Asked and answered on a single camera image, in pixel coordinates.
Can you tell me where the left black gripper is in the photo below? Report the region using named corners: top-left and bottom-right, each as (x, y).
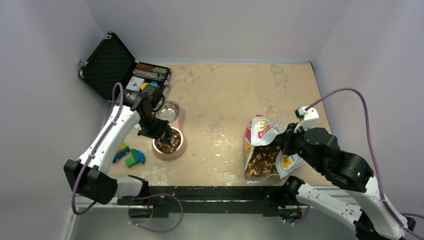
top-left (137, 112), bottom-right (175, 146)

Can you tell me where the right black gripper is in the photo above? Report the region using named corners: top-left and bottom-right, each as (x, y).
top-left (274, 120), bottom-right (324, 172)

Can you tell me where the pet food bag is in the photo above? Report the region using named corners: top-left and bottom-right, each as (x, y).
top-left (244, 114), bottom-right (306, 184)

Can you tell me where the metal food scoop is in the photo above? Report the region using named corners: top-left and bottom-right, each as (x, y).
top-left (158, 130), bottom-right (175, 148)

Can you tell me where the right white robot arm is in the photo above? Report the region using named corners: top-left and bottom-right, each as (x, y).
top-left (275, 123), bottom-right (416, 240)

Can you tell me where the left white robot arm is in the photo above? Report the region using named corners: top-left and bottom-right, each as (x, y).
top-left (63, 83), bottom-right (174, 205)

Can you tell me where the pink double pet bowl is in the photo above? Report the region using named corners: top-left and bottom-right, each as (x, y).
top-left (152, 100), bottom-right (187, 161)

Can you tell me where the green blue toy block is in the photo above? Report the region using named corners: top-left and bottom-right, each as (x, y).
top-left (125, 148), bottom-right (146, 168)

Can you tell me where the orange blue toy car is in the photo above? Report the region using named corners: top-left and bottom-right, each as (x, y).
top-left (112, 142), bottom-right (131, 163)

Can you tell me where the black poker chip case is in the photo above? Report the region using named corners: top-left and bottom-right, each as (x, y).
top-left (78, 31), bottom-right (172, 101)

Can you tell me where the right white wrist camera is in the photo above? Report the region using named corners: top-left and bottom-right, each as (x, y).
top-left (294, 106), bottom-right (320, 133)

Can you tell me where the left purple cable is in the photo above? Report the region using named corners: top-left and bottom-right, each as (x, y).
top-left (71, 82), bottom-right (184, 233)

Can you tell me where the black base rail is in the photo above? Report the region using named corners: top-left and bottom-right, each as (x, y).
top-left (117, 186), bottom-right (310, 222)

